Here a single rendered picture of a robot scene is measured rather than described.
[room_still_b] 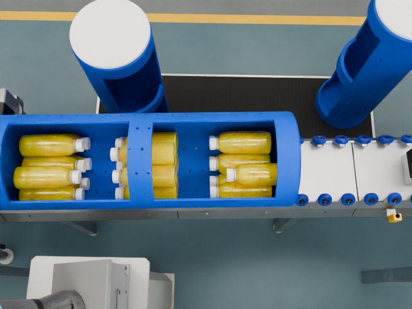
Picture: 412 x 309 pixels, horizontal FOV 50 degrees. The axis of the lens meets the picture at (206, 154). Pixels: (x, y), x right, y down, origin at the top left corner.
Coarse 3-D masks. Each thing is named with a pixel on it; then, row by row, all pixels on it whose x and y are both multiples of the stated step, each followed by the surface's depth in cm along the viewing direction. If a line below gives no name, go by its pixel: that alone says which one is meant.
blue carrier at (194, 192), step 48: (0, 144) 119; (96, 144) 145; (144, 144) 119; (192, 144) 145; (288, 144) 119; (0, 192) 121; (96, 192) 142; (144, 192) 121; (192, 192) 141; (288, 192) 122
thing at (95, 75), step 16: (80, 64) 156; (128, 64) 150; (144, 64) 156; (96, 80) 159; (112, 80) 206; (128, 80) 216; (144, 80) 217; (160, 80) 188; (112, 96) 216; (128, 96) 231; (144, 96) 236; (160, 96) 191; (112, 112) 190; (128, 112) 188; (144, 112) 189; (160, 112) 237
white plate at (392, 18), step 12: (384, 0) 155; (396, 0) 155; (408, 0) 155; (384, 12) 154; (396, 12) 154; (408, 12) 154; (384, 24) 153; (396, 24) 153; (408, 24) 153; (408, 36) 151
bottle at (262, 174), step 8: (240, 168) 128; (248, 168) 128; (256, 168) 128; (264, 168) 127; (272, 168) 127; (240, 176) 127; (248, 176) 127; (256, 176) 127; (264, 176) 127; (272, 176) 127; (240, 184) 129; (248, 184) 128; (256, 184) 128; (264, 184) 128; (272, 184) 128
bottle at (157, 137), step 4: (152, 136) 132; (156, 136) 132; (160, 136) 132; (164, 136) 132; (168, 136) 132; (172, 136) 132; (176, 136) 133; (124, 140) 133; (152, 140) 131; (156, 140) 131; (160, 140) 131; (164, 140) 131; (168, 140) 131; (172, 140) 131; (176, 140) 136; (124, 144) 132; (176, 144) 136; (176, 148) 132; (176, 152) 133
